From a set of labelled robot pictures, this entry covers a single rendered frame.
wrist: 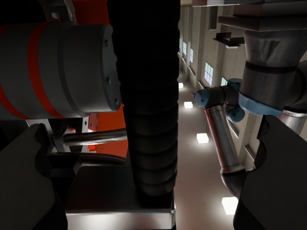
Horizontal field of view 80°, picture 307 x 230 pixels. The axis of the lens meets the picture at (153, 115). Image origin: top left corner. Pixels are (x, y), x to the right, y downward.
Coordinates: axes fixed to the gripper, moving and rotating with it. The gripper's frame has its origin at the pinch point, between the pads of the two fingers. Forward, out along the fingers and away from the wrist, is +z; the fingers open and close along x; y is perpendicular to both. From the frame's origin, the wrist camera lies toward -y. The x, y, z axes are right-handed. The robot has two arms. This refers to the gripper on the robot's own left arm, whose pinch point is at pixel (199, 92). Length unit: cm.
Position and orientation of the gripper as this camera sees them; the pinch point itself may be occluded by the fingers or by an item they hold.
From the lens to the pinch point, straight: 118.1
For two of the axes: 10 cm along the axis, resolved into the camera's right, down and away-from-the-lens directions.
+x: -9.6, 0.6, -2.8
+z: -2.8, -4.7, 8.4
